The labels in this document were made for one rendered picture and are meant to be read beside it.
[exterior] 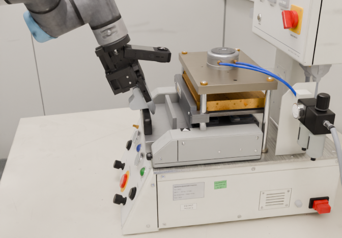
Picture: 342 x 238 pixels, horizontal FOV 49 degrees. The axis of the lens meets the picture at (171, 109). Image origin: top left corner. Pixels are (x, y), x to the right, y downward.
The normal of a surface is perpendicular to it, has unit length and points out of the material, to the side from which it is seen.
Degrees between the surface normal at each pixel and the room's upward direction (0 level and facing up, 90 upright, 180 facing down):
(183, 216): 90
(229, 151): 90
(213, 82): 0
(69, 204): 0
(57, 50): 90
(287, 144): 90
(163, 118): 0
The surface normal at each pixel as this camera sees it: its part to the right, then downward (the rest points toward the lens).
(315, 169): 0.14, 0.40
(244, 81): -0.01, -0.91
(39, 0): 0.36, 0.88
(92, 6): 0.36, 0.49
